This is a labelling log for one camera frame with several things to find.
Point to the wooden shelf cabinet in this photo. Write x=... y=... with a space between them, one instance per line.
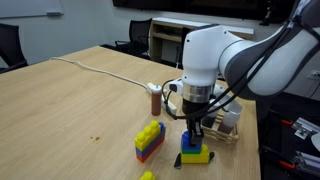
x=166 y=36

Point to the white squeeze bottle brown sauce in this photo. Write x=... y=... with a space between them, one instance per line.
x=210 y=120
x=230 y=118

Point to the grey whiteboard eraser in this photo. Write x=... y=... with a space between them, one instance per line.
x=54 y=13

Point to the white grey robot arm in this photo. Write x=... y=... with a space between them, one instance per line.
x=206 y=50

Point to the small blue building block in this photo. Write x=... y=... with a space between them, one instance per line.
x=185 y=140

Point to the small brown crumb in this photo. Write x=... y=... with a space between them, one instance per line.
x=96 y=138

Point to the long yellow building block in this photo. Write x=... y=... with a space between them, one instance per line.
x=148 y=135

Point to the white wall whiteboard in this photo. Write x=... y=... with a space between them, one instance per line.
x=26 y=7

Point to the silver aluminium rail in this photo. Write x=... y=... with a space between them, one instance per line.
x=306 y=161

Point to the white power strip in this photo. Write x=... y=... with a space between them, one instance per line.
x=170 y=106

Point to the black wall screen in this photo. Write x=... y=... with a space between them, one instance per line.
x=200 y=6

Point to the black mesh office chair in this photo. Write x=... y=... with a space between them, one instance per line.
x=11 y=45
x=138 y=35

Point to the slim brown sauce bottle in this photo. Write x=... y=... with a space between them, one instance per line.
x=156 y=101

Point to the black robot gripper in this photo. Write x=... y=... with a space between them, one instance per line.
x=195 y=109

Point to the green building block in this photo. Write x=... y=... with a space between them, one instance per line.
x=191 y=151

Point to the wide yellow building block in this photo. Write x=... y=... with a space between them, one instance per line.
x=195 y=158

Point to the long red building block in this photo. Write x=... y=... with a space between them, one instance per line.
x=151 y=154

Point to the wooden slat crate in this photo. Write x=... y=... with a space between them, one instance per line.
x=221 y=136

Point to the silver metal bracket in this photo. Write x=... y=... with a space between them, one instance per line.
x=305 y=128

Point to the black clip piece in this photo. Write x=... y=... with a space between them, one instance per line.
x=211 y=155
x=177 y=162

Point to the small yellow building block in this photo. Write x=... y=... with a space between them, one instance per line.
x=147 y=175

